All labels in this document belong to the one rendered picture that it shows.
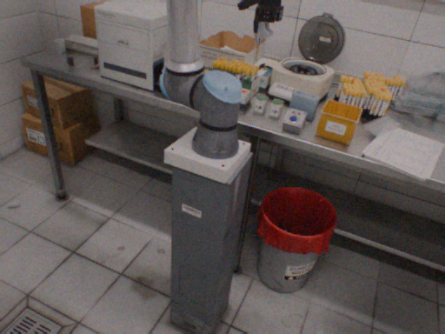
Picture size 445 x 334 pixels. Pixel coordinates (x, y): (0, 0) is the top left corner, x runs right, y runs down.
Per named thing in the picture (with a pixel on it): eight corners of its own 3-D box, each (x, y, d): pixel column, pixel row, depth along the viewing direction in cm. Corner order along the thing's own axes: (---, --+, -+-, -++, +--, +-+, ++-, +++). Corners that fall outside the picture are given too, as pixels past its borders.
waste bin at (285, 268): (234, 282, 188) (245, 217, 163) (258, 236, 216) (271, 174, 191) (306, 312, 177) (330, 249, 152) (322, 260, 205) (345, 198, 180)
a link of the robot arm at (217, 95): (222, 131, 107) (229, 86, 100) (187, 116, 113) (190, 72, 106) (245, 120, 116) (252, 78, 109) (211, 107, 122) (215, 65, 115)
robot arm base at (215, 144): (220, 164, 110) (224, 135, 105) (181, 146, 117) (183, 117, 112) (247, 148, 121) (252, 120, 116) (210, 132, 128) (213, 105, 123)
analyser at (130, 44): (99, 76, 166) (92, 5, 148) (136, 59, 187) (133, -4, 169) (158, 93, 157) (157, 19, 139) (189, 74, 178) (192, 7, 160)
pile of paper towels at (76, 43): (59, 46, 192) (57, 37, 190) (74, 42, 200) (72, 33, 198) (98, 56, 185) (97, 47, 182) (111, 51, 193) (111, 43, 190)
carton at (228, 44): (195, 73, 178) (196, 42, 170) (220, 57, 200) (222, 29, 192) (242, 86, 171) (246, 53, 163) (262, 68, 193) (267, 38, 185)
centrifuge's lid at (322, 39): (304, 8, 168) (310, 8, 174) (291, 63, 180) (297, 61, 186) (350, 18, 159) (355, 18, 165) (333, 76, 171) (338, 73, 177)
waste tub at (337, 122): (314, 136, 139) (320, 111, 133) (322, 122, 149) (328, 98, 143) (349, 146, 135) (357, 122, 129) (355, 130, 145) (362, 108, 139)
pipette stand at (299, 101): (286, 116, 150) (290, 94, 144) (292, 110, 155) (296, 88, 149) (309, 124, 146) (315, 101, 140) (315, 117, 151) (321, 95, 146)
